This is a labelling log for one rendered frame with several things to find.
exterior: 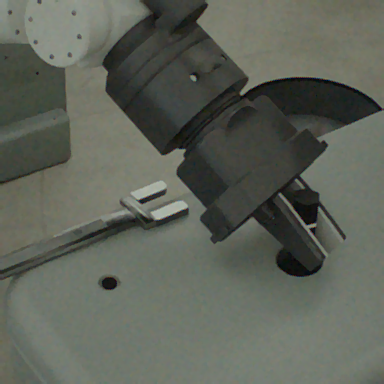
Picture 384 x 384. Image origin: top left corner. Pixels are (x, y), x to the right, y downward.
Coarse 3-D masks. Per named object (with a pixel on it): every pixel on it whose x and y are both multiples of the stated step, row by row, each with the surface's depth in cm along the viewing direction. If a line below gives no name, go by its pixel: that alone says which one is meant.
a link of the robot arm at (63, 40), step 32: (32, 0) 81; (64, 0) 80; (96, 0) 81; (128, 0) 83; (160, 0) 81; (192, 0) 81; (32, 32) 83; (64, 32) 81; (96, 32) 81; (128, 32) 82; (160, 32) 81; (192, 32) 83; (64, 64) 82; (96, 64) 85; (128, 64) 81; (160, 64) 81; (128, 96) 82
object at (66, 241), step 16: (144, 192) 91; (160, 192) 91; (128, 208) 89; (144, 208) 89; (176, 208) 89; (80, 224) 87; (96, 224) 87; (112, 224) 88; (128, 224) 88; (144, 224) 88; (160, 224) 89; (48, 240) 86; (64, 240) 86; (80, 240) 86; (96, 240) 87; (16, 256) 84; (32, 256) 84; (48, 256) 84; (0, 272) 83; (16, 272) 83
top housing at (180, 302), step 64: (320, 192) 92; (64, 256) 85; (128, 256) 86; (192, 256) 86; (256, 256) 86; (64, 320) 80; (128, 320) 80; (192, 320) 80; (256, 320) 80; (320, 320) 80
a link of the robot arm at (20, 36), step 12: (0, 0) 88; (12, 0) 88; (24, 0) 89; (0, 12) 88; (12, 12) 88; (24, 12) 89; (0, 24) 89; (12, 24) 88; (24, 24) 90; (0, 36) 90; (12, 36) 89; (24, 36) 90
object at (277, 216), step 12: (264, 204) 82; (276, 204) 82; (288, 204) 82; (252, 216) 83; (264, 216) 82; (276, 216) 82; (288, 216) 82; (276, 228) 83; (288, 228) 82; (300, 228) 82; (288, 240) 83; (300, 240) 82; (312, 240) 82; (300, 252) 83; (312, 252) 82; (324, 252) 82; (312, 264) 82
